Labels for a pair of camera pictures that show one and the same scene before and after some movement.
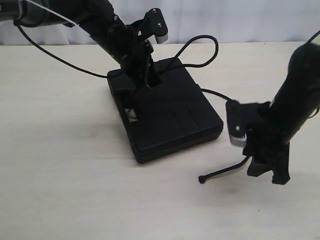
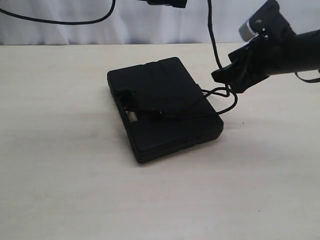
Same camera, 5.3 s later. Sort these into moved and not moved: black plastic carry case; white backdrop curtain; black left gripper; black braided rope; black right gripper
Moved: black left gripper; black braided rope; black right gripper
Not moved: black plastic carry case; white backdrop curtain
